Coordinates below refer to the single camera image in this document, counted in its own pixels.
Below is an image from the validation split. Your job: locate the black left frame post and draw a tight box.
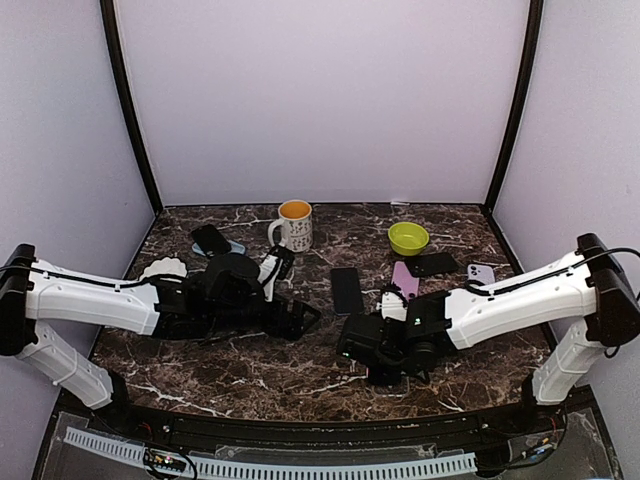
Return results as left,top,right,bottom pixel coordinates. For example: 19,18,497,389
99,0,164,216

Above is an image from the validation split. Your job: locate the white slotted cable duct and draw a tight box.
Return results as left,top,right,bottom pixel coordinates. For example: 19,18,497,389
63,427,478,479

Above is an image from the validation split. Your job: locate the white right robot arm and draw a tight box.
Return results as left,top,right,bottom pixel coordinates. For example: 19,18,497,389
337,233,639,434

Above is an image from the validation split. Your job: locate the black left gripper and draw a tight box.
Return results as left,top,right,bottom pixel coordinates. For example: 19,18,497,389
207,292,321,341

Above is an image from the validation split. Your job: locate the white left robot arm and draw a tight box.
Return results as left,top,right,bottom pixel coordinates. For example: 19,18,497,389
1,244,321,436

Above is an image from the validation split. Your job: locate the black front table rail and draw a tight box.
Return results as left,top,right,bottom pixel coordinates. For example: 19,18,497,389
52,386,606,452

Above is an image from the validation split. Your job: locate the white scalloped bowl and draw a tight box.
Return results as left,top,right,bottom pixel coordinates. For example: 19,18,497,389
139,257,188,280

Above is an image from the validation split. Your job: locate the lilac phone case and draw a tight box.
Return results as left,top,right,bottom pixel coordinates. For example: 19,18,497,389
467,264,496,285

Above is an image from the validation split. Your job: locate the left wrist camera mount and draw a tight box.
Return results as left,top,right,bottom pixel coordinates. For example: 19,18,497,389
258,245,295,302

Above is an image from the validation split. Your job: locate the white mug orange inside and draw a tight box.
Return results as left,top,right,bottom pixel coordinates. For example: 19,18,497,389
267,200,313,253

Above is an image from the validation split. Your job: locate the black phone case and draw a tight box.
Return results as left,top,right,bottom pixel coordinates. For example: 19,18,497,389
404,252,459,278

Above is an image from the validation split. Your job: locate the clear magsafe phone case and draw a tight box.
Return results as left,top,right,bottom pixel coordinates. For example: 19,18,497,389
371,377,411,399

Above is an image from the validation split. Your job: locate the pink phone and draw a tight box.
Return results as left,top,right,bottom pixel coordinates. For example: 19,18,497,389
392,261,420,300

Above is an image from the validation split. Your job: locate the black phone purple edge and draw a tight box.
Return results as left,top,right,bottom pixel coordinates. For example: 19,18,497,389
330,267,364,316

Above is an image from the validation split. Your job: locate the light blue phone case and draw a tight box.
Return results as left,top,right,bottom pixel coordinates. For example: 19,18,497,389
191,241,246,258

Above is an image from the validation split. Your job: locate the black right frame post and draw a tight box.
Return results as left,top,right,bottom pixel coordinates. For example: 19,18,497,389
483,0,544,217

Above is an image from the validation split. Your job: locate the green bowl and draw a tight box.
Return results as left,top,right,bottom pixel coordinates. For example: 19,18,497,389
388,222,430,257

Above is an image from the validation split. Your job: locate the black frame post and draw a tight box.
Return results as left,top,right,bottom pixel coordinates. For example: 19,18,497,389
483,0,544,217
99,0,164,216

